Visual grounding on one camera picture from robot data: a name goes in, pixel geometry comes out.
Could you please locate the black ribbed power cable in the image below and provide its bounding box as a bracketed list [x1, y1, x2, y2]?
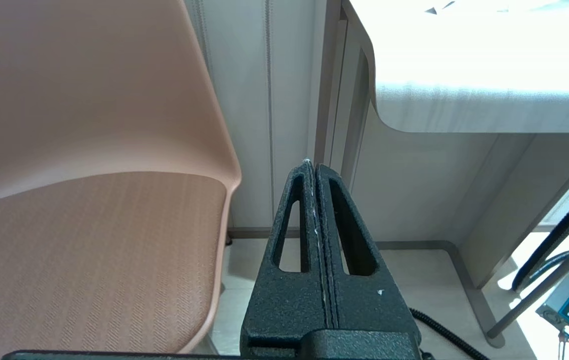
[511, 172, 569, 292]

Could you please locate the pink brown chair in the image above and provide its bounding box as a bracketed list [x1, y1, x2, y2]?
[0, 0, 243, 357]

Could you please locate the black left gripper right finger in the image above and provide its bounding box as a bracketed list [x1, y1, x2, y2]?
[316, 164, 421, 346]

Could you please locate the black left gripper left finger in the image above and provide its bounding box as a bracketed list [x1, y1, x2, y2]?
[241, 160, 329, 351]

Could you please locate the black spiral cable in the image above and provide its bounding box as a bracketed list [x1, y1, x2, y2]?
[408, 307, 491, 360]

